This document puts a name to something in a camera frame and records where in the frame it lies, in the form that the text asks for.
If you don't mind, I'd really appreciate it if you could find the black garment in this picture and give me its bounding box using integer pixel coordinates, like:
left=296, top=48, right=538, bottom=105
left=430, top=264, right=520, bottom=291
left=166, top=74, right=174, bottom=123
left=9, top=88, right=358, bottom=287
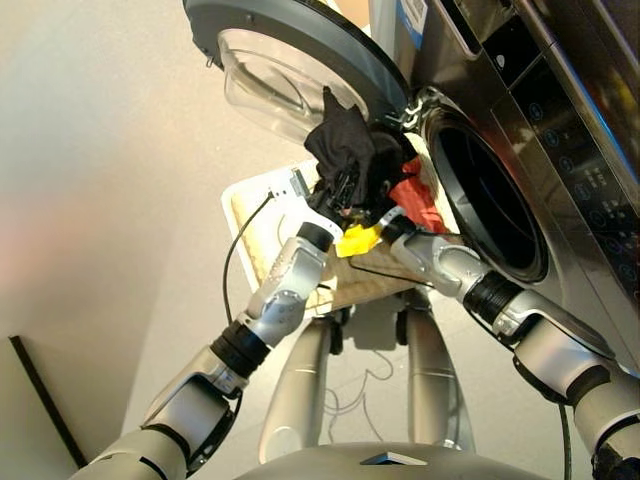
left=303, top=85, right=406, bottom=211

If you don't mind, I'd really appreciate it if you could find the coral garment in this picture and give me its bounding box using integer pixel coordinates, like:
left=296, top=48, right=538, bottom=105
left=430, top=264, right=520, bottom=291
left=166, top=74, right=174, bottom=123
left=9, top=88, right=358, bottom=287
left=387, top=157, right=449, bottom=236

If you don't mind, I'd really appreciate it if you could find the pale woven laundry basket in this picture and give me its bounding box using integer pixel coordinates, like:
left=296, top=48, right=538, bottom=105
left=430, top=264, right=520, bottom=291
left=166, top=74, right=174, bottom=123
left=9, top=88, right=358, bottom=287
left=219, top=124, right=466, bottom=319

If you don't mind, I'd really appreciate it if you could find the wheeled basket stand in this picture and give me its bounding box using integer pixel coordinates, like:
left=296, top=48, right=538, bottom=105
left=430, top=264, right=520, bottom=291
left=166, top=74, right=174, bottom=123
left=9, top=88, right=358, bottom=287
left=312, top=292, right=436, bottom=356

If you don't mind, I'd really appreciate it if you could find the round washing machine door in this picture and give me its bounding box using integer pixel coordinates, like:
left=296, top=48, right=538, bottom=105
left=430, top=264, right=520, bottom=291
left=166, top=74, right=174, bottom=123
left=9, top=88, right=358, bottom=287
left=182, top=0, right=416, bottom=146

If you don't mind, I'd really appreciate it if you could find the grey washing machine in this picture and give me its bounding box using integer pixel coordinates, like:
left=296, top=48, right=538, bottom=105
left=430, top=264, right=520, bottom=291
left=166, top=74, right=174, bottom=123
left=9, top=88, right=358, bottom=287
left=369, top=0, right=640, bottom=381

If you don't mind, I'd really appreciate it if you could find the small blue white label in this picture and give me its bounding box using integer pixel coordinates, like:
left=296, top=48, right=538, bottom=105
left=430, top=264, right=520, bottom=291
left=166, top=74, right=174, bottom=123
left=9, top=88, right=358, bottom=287
left=394, top=0, right=431, bottom=51

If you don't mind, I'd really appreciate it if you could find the silver robot leg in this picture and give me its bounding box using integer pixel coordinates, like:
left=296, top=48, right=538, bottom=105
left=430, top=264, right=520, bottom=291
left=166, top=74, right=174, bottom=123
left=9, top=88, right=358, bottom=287
left=404, top=294, right=476, bottom=451
left=257, top=317, right=334, bottom=464

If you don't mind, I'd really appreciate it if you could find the grey robot torso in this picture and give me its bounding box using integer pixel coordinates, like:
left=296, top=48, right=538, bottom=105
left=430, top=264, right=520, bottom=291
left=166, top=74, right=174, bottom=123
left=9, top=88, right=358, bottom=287
left=234, top=442, right=556, bottom=480

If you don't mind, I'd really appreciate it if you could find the thin floor wire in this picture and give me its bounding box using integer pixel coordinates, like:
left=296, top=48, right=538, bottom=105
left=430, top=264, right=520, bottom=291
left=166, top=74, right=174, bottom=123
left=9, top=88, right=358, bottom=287
left=322, top=349, right=396, bottom=441

